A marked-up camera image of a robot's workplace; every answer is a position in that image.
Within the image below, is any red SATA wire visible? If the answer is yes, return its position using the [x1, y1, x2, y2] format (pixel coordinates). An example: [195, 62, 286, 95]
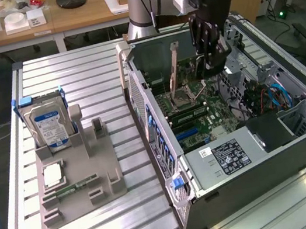
[256, 86, 275, 115]

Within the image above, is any white tape roll box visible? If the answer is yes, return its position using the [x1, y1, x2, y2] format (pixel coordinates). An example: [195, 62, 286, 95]
[2, 11, 32, 36]

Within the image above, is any silver CPU chip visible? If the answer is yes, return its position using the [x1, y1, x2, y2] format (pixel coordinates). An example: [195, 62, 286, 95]
[40, 162, 67, 191]

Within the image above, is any grey printed parts rack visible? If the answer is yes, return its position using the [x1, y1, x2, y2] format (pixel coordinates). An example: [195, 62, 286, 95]
[20, 96, 134, 229]

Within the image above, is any green motherboard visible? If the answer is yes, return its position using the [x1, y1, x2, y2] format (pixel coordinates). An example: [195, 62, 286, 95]
[141, 51, 253, 157]

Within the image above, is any metal disk bay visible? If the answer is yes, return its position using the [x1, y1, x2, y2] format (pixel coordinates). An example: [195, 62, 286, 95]
[274, 100, 306, 143]

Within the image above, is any wooden desk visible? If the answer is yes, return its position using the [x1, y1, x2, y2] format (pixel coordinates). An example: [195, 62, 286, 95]
[0, 0, 136, 64]

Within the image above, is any grey power supply unit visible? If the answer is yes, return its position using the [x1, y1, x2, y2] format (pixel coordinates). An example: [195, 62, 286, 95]
[180, 123, 274, 201]

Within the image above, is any blue expansion slot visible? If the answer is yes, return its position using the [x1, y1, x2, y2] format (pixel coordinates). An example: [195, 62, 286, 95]
[175, 127, 200, 143]

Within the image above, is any hard disk with blue caddy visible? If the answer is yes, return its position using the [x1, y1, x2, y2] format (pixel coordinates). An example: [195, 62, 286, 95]
[11, 86, 77, 159]

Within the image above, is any dark grey PC case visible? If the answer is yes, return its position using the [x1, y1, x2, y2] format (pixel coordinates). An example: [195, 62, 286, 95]
[112, 1, 306, 229]

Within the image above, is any green RAM stick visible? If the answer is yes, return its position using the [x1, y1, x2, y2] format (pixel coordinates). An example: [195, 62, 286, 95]
[42, 174, 100, 198]
[169, 110, 209, 128]
[166, 105, 205, 122]

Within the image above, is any red packet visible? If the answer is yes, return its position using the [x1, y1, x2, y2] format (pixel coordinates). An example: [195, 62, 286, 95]
[28, 0, 44, 10]

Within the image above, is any Nvidia Quadro graphics card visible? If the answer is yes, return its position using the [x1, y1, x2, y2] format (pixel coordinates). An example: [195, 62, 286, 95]
[161, 34, 228, 100]

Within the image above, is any CPU socket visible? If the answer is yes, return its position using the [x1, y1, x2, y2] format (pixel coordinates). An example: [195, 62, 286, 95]
[166, 82, 201, 111]

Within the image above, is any white label box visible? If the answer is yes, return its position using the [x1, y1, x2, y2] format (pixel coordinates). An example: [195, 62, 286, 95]
[25, 7, 48, 29]

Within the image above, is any blue SATA wire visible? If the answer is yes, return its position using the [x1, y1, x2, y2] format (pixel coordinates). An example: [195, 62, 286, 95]
[266, 81, 294, 113]

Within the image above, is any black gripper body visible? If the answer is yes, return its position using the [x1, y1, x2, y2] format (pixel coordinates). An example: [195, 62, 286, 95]
[193, 0, 241, 35]

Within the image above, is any device with green light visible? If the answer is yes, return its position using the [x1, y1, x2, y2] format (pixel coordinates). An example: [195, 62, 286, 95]
[274, 9, 288, 22]

